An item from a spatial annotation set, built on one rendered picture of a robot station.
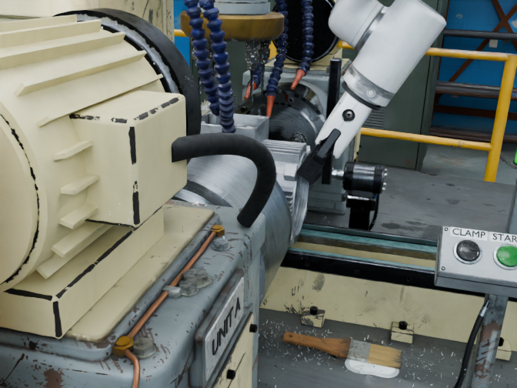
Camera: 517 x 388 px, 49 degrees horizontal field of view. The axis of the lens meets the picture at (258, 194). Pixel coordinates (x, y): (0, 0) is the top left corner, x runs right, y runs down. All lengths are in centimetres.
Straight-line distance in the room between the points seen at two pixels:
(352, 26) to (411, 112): 329
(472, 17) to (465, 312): 504
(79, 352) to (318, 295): 72
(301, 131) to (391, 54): 42
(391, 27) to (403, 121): 331
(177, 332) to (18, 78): 20
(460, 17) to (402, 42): 509
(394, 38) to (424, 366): 53
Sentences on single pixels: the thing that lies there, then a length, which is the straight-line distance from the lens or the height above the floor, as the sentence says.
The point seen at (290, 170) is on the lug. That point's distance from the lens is 99.
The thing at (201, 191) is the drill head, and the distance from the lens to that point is 70.
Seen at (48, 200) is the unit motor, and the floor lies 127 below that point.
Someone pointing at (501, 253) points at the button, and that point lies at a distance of 81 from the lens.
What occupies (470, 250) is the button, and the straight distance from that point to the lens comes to 80.
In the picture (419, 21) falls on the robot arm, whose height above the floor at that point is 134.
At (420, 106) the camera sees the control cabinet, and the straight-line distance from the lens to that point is 416.
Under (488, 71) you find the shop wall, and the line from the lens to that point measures 602.
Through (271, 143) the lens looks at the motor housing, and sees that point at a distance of 106.
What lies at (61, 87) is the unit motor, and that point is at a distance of 40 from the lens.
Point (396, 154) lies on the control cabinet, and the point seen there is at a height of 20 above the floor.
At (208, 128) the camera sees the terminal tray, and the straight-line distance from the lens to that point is 104.
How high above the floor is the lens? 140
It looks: 21 degrees down
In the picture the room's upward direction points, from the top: 2 degrees clockwise
